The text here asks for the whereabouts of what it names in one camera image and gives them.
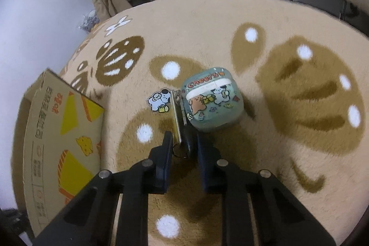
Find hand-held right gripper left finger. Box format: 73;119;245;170
33;131;173;246

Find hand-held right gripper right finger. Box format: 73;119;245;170
197;133;336;246

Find black key fob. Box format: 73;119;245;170
172;126;199;159

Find gold keychain tag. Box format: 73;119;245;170
171;89;183;144

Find cartoon print earbud case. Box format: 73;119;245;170
181;68;243;132

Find printed cardboard box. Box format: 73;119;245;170
12;68;105;238

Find cartoon dog acrylic charm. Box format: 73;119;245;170
148;88;170;113

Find beige round rug brown spots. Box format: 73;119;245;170
59;0;369;246

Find small patterned cloth pouch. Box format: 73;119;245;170
79;10;100;32

